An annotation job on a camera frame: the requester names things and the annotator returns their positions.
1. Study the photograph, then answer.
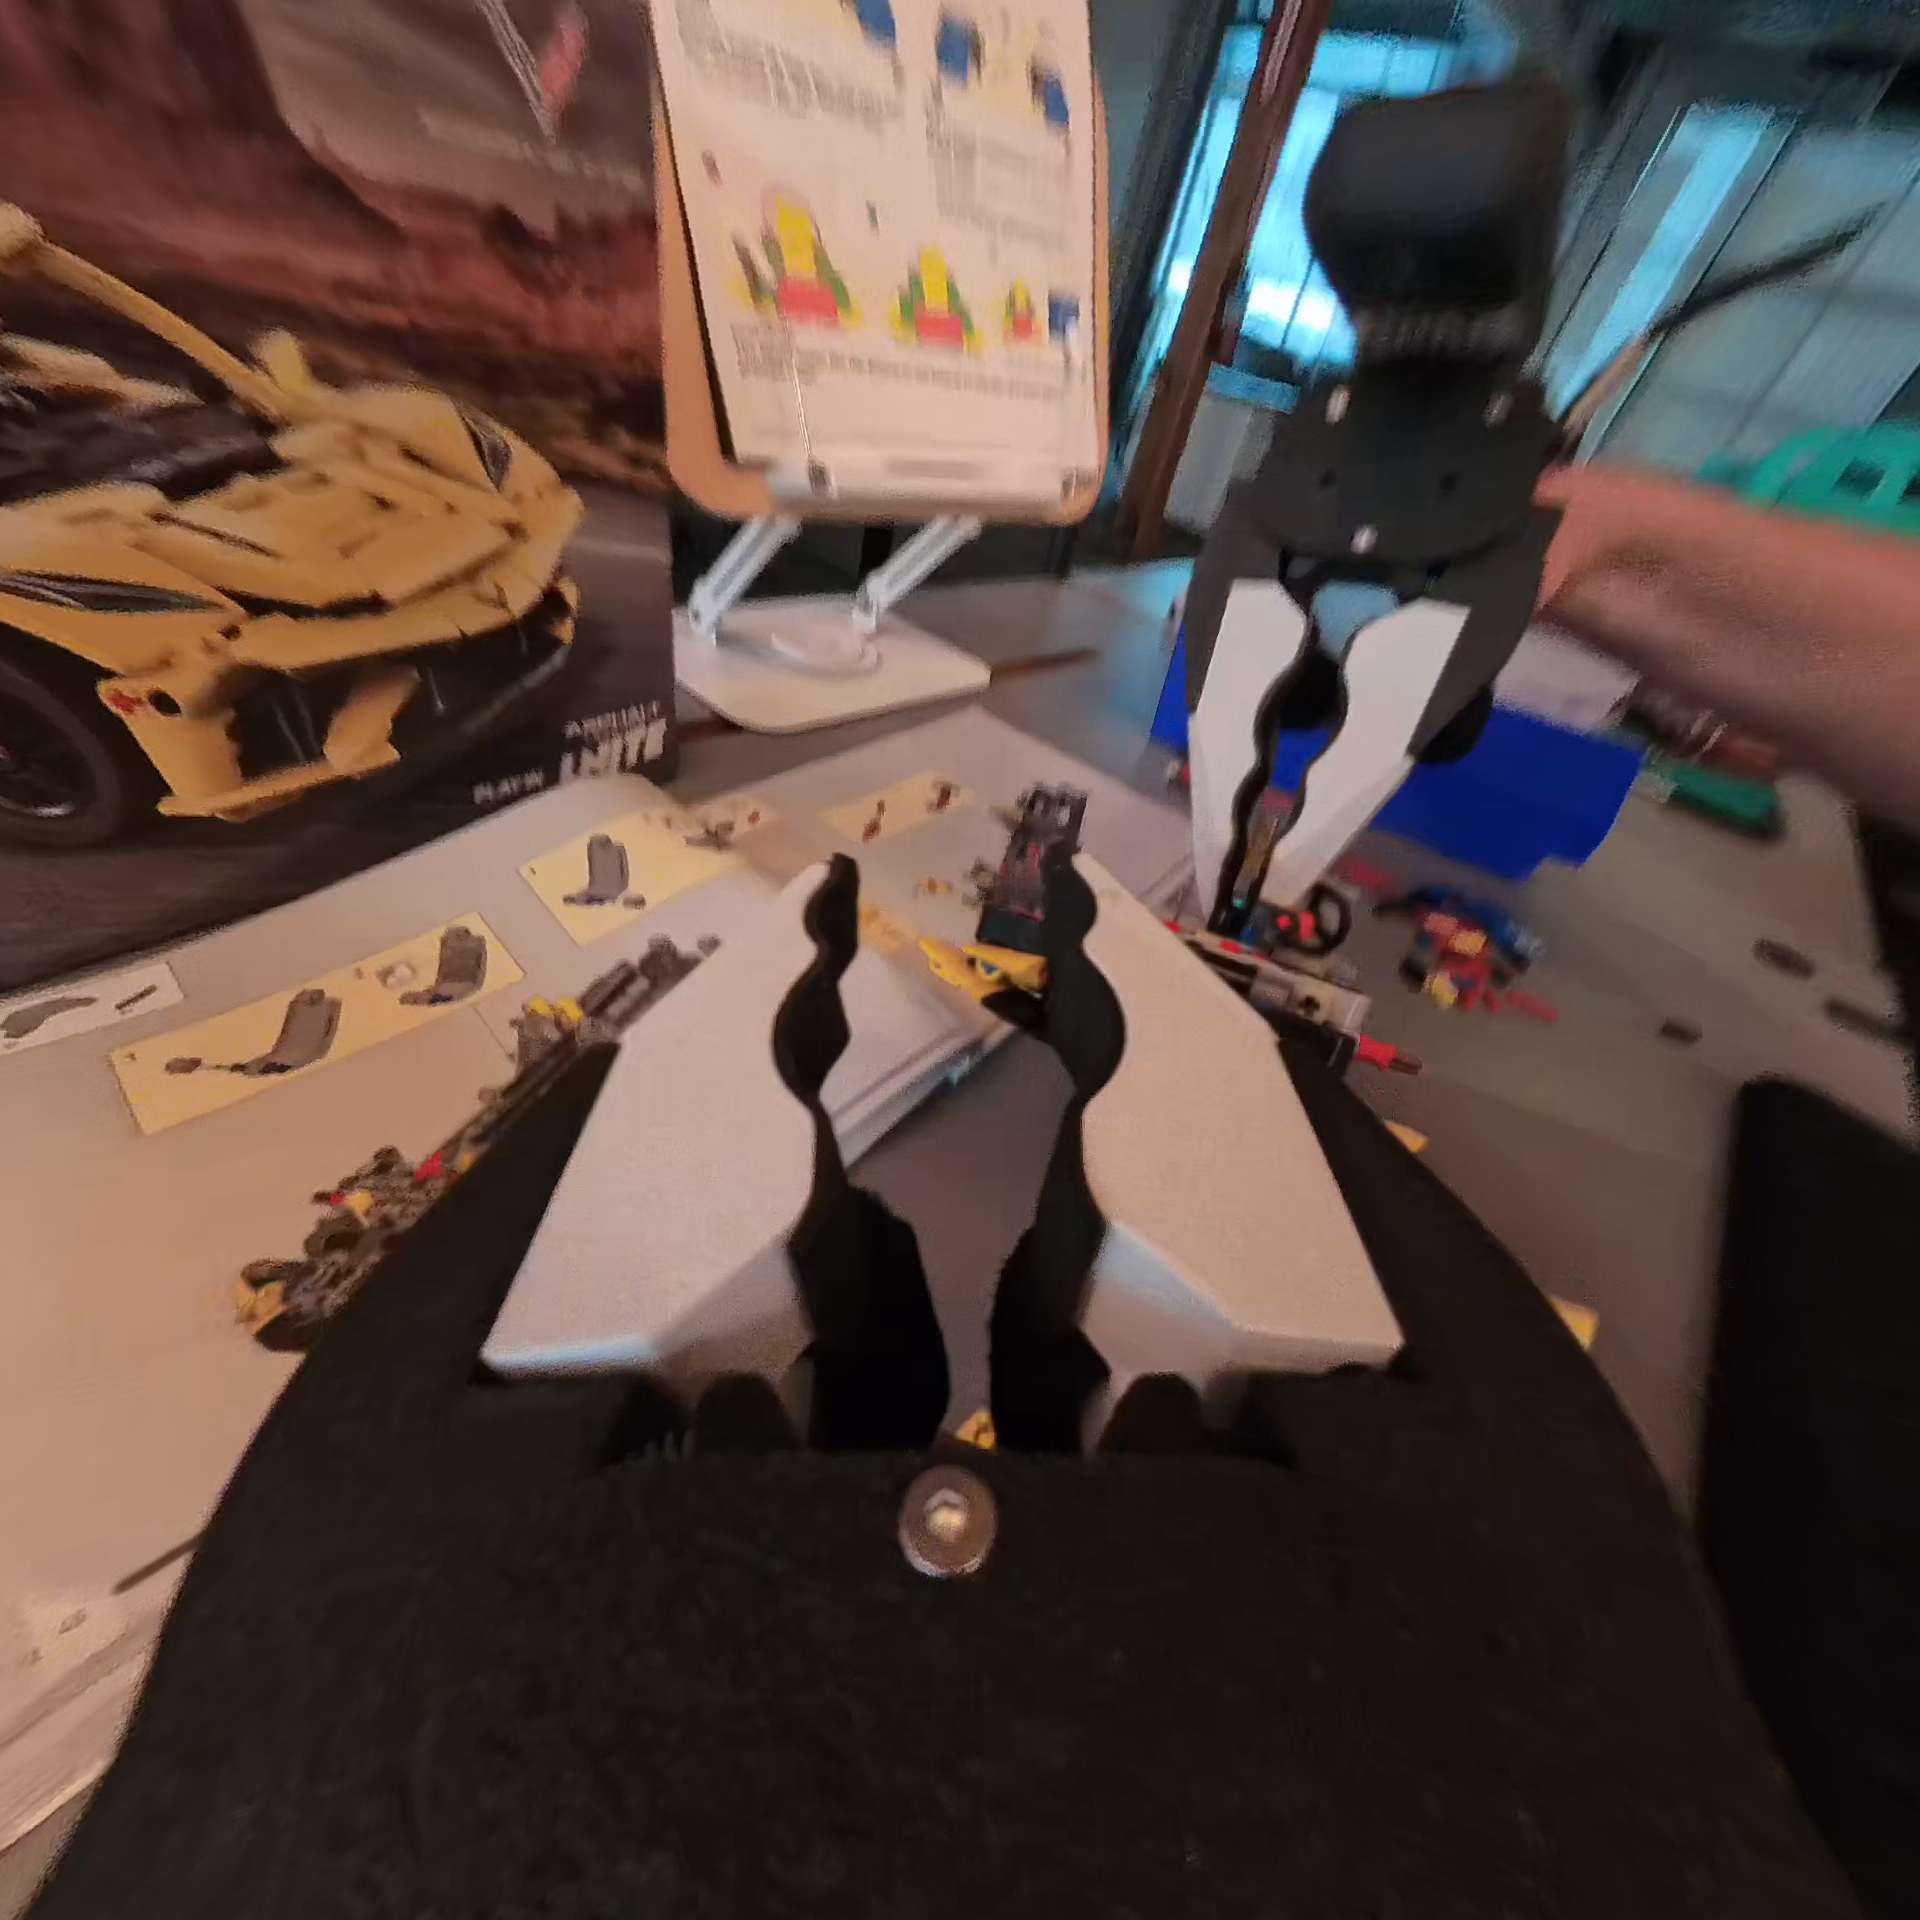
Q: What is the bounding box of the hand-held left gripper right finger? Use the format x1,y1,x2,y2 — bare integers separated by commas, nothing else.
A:
1037,849,1408,1370

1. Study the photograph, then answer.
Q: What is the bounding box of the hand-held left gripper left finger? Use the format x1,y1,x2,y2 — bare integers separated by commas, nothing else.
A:
481,852,864,1375

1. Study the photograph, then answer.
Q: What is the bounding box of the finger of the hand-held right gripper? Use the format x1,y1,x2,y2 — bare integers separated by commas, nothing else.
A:
1256,596,1472,913
1184,578,1325,935

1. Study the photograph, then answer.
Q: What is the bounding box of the blue plastic bin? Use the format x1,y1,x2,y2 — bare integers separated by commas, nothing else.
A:
1152,632,1646,882

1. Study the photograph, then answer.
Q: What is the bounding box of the lego car chassis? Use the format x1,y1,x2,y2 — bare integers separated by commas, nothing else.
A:
1170,878,1426,1086

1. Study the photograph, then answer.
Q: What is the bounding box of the lego instruction booklet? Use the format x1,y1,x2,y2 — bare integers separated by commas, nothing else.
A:
0,704,1202,1847

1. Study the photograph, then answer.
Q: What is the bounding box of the person's right forearm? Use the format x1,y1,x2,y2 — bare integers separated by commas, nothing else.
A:
1535,463,1920,830

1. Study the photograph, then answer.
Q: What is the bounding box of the pile of red blue lego pins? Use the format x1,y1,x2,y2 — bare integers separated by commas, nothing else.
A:
1335,855,1566,1025

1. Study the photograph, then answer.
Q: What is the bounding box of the yellow car lego box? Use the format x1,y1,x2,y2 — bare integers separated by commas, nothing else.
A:
0,0,680,992

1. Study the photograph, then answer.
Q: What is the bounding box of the wooden document stand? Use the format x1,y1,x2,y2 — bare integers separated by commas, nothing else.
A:
650,0,1116,736

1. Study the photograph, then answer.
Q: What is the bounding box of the printed instruction sheet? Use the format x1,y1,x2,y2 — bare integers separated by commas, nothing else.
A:
656,0,1100,471

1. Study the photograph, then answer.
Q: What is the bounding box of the wooden post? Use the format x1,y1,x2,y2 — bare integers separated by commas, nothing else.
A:
1118,0,1337,560

